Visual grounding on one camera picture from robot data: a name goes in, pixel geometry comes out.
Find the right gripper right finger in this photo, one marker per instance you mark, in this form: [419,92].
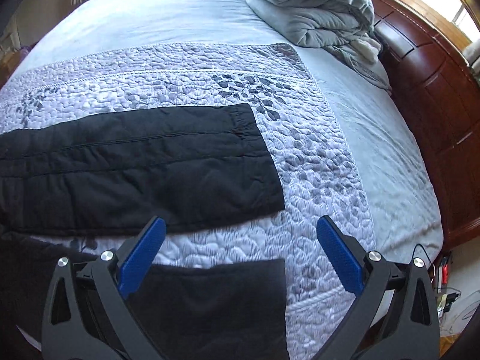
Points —
[410,329]

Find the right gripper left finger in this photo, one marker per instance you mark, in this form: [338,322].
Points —
[86,315]

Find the black quilted pants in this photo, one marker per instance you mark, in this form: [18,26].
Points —
[79,188]

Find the grey quilted mattress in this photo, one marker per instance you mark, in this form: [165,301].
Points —
[112,56]

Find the dark red wooden headboard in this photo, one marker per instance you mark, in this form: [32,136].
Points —
[439,100]

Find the folded grey duvet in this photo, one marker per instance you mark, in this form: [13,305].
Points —
[344,28]

